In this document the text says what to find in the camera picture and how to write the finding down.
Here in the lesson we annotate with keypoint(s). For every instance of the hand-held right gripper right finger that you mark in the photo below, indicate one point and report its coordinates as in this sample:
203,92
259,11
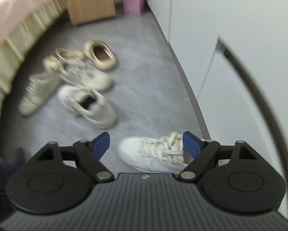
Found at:
192,145

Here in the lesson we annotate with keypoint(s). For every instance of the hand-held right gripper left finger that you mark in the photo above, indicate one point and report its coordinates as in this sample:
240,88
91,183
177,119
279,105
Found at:
102,145

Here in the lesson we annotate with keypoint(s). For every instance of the white chunky sneaker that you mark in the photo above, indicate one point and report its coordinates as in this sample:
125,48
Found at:
103,118
139,151

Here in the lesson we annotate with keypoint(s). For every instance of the cream sneaker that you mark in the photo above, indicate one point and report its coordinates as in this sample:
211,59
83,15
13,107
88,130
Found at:
38,91
98,81

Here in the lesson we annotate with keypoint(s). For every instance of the cream clog with charms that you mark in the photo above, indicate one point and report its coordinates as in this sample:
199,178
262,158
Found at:
69,53

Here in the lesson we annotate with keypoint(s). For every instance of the bed with cream skirt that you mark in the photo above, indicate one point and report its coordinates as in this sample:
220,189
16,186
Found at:
23,41

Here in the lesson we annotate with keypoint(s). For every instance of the wooden nightstand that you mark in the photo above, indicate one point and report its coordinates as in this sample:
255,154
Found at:
91,2

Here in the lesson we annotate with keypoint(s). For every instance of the pink quilt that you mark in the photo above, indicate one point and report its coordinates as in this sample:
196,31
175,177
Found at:
11,7

